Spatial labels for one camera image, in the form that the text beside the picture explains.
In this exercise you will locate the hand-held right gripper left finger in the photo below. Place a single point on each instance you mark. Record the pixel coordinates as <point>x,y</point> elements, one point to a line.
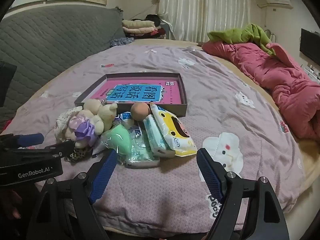
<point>103,177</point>

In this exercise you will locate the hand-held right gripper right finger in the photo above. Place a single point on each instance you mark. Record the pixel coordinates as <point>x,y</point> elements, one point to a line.
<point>209,177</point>

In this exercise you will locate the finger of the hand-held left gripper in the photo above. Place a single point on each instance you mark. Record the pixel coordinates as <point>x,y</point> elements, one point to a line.
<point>60,148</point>
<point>30,139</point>

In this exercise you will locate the leopard print scrunchie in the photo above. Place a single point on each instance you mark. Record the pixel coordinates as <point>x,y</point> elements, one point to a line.
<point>78,153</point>

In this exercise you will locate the cream teddy bear purple dress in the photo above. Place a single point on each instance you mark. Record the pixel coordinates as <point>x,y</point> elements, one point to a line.
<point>83,130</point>

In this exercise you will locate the green sponge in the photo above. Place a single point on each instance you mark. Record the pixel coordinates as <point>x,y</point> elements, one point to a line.
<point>118,138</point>

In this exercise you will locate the green tissue pack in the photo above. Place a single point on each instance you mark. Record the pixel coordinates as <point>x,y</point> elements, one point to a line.
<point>142,152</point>

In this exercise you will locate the cream teddy bear pink dress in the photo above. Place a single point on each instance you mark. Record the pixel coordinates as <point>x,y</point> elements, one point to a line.
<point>106,116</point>

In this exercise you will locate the yellow wet wipes pack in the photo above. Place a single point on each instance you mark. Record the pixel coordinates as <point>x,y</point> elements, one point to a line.
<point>175,130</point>

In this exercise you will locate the blue and white tissue pack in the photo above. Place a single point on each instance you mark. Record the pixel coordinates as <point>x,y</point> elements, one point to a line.
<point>126,118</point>

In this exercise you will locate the light blue tissue pack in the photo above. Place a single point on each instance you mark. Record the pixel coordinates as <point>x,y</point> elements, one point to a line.
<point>156,135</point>

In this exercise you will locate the orange egg-shaped sponge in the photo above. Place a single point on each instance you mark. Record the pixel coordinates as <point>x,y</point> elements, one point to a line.
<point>140,111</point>

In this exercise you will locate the grey shallow cardboard box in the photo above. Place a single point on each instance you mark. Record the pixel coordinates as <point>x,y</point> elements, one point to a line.
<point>160,110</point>

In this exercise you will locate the person's left hand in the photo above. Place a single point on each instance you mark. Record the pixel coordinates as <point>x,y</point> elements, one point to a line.
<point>11,205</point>

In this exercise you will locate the pink book with blue label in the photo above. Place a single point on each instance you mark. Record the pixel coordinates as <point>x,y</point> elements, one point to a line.
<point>140,91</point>

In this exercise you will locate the purple printed bed sheet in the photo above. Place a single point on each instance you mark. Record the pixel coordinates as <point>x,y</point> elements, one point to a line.
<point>212,80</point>

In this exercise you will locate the grey quilted headboard cover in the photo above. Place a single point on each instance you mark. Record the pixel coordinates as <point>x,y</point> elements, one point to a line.
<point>50,42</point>

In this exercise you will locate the pink quilt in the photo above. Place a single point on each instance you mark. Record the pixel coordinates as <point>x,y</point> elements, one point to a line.
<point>280,80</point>

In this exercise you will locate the blue patterned cloth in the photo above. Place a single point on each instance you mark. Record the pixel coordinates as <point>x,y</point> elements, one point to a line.
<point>121,42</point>

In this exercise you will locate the stack of folded clothes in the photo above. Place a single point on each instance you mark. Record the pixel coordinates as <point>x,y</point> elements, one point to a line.
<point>140,27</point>

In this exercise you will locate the green blanket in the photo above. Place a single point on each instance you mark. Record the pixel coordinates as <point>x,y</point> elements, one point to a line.
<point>240,35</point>

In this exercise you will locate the black television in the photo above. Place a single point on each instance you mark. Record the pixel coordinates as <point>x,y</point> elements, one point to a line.
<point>310,45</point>

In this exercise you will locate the white curtain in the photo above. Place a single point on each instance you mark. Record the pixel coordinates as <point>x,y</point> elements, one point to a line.
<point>205,7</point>

